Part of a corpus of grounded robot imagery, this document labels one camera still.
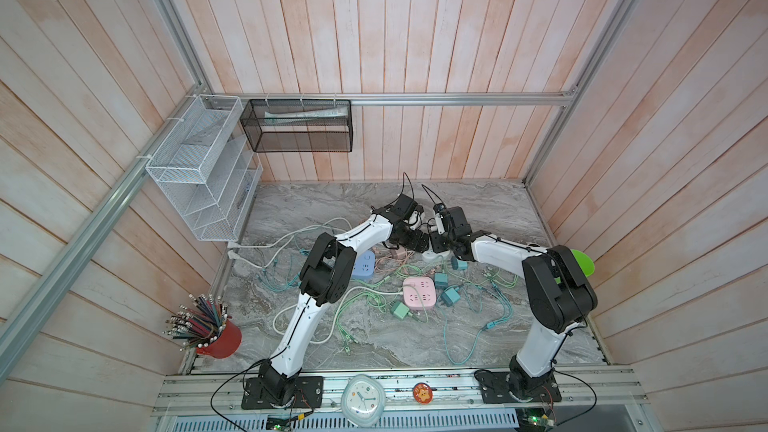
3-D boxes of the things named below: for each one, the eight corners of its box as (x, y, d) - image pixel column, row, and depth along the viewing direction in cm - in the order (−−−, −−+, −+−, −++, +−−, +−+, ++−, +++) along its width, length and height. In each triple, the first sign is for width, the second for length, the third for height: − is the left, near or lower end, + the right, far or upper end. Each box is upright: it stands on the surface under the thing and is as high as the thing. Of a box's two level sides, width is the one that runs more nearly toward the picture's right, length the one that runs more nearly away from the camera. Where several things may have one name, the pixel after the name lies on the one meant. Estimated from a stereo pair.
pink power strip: (404, 309, 89) (404, 305, 86) (402, 281, 94) (403, 277, 92) (437, 309, 89) (439, 305, 86) (433, 281, 94) (435, 277, 92)
